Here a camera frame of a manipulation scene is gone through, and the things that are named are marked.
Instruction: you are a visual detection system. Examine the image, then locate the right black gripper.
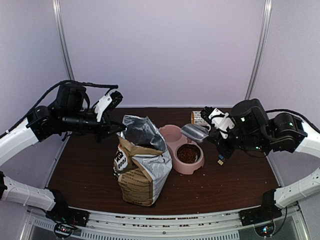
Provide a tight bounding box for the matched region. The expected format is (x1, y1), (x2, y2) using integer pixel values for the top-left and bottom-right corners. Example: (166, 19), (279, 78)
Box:
(207, 126), (269, 159)

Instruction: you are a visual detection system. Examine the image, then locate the metal food scoop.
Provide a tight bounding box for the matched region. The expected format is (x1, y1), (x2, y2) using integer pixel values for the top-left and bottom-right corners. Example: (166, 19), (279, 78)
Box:
(180, 123), (211, 143)

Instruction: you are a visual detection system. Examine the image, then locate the pink double pet bowl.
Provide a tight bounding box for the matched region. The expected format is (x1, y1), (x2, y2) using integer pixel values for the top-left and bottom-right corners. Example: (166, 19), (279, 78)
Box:
(159, 124), (205, 175)

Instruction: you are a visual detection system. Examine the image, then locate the dog food bag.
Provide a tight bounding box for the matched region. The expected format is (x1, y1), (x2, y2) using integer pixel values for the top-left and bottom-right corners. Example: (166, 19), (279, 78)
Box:
(113, 115), (173, 207)

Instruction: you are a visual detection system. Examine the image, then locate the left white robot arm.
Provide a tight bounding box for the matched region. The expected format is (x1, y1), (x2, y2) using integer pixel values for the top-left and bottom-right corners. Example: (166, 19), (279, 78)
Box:
(0, 80), (126, 222)

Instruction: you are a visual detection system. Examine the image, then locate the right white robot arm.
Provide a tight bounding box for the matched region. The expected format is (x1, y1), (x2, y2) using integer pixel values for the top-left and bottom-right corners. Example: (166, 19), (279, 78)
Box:
(200, 98), (320, 159)

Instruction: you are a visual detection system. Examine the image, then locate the white patterned mug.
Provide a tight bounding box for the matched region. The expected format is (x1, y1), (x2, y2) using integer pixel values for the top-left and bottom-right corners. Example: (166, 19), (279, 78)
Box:
(190, 111), (211, 127)

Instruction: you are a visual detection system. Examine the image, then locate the brown dog kibble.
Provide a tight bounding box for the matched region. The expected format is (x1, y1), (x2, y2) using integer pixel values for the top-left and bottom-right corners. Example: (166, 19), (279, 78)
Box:
(177, 145), (198, 164)

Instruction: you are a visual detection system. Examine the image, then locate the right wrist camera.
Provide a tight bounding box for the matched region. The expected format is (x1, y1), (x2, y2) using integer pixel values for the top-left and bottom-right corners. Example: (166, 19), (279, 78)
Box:
(200, 106), (236, 139)

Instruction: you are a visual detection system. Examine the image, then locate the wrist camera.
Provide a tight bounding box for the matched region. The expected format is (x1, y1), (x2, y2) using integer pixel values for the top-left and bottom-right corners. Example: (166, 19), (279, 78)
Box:
(200, 106), (236, 139)
(92, 91), (123, 122)

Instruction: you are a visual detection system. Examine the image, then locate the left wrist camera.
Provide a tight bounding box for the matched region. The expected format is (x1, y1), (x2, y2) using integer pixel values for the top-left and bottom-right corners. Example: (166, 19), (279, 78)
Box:
(92, 91), (123, 122)

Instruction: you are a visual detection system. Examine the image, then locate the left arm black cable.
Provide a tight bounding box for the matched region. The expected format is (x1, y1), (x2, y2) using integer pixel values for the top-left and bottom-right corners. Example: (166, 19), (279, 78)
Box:
(0, 79), (119, 138)

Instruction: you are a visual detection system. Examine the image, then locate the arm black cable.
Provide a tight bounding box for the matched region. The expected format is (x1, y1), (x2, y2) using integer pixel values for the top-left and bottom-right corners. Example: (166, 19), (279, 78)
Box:
(0, 79), (119, 138)
(264, 108), (320, 133)

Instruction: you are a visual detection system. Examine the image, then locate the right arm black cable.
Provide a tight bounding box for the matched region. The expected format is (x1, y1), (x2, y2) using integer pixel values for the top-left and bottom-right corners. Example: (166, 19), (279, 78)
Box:
(264, 108), (320, 133)

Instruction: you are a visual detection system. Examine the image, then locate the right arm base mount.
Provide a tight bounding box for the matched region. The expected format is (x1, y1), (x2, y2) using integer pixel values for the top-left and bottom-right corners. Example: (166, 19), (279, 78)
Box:
(239, 189), (282, 239)

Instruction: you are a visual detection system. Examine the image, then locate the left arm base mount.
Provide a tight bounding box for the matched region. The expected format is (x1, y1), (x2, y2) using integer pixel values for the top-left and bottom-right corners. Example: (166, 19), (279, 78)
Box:
(44, 207), (90, 239)

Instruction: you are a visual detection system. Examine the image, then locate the right aluminium frame post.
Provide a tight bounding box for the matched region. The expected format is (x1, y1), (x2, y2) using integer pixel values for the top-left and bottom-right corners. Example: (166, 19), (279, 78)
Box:
(245, 0), (273, 100)

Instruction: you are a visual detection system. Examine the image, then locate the aluminium frame post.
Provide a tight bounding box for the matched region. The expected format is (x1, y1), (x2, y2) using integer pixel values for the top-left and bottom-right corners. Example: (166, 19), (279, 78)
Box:
(245, 0), (273, 100)
(52, 0), (75, 80)

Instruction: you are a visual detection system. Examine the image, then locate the left aluminium frame post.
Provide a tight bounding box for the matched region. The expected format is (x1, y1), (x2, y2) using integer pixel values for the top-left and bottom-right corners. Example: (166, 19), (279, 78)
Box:
(52, 0), (75, 80)

